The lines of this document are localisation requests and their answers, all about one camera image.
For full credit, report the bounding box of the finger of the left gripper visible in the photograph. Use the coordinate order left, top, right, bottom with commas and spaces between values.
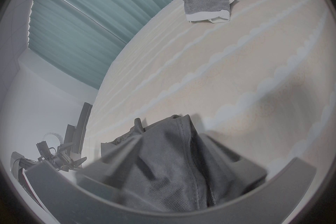
58, 142, 74, 152
69, 157, 88, 167

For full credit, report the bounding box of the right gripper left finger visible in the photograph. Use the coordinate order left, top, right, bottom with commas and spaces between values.
76, 136, 144, 201

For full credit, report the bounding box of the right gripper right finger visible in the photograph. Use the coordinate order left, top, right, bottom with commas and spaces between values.
200, 133, 268, 193

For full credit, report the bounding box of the black T-shirt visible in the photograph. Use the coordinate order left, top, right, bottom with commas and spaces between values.
108, 113, 246, 213

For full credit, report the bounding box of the bed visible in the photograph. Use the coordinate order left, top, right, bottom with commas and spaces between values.
84, 0, 335, 192

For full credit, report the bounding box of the round white mirror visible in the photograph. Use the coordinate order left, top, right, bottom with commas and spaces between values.
42, 132, 61, 145

